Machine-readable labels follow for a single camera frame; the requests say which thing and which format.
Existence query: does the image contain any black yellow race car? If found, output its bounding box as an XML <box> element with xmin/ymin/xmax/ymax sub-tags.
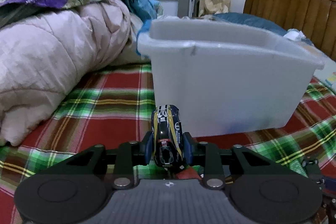
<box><xmin>151</xmin><ymin>105</ymin><xmax>186</xmax><ymax>173</ymax></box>

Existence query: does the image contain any wooden headboard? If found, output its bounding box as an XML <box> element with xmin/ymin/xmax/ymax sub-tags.
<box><xmin>243</xmin><ymin>0</ymin><xmax>336</xmax><ymax>60</ymax></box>

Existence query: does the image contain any grey folded board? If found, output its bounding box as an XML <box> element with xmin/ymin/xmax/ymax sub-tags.
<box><xmin>177</xmin><ymin>0</ymin><xmax>200</xmax><ymax>18</ymax></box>

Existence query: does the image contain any pink quilted duvet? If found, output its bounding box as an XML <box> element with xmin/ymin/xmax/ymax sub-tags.
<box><xmin>1</xmin><ymin>0</ymin><xmax>146</xmax><ymax>146</ymax></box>

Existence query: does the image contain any green toy block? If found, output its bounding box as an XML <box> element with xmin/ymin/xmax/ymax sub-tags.
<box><xmin>289</xmin><ymin>160</ymin><xmax>307</xmax><ymax>177</ymax></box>

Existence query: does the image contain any red green plaid bedsheet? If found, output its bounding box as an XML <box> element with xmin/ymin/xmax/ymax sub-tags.
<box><xmin>1</xmin><ymin>65</ymin><xmax>335</xmax><ymax>223</ymax></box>

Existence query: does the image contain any white plastic storage bin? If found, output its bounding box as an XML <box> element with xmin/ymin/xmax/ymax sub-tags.
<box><xmin>137</xmin><ymin>19</ymin><xmax>324</xmax><ymax>136</ymax></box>

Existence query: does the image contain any blue bin latch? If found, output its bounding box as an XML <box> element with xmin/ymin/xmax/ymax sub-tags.
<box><xmin>135</xmin><ymin>19</ymin><xmax>153</xmax><ymax>58</ymax></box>

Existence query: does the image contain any red toy block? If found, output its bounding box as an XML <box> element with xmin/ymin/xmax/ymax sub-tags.
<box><xmin>175</xmin><ymin>166</ymin><xmax>202</xmax><ymax>180</ymax></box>

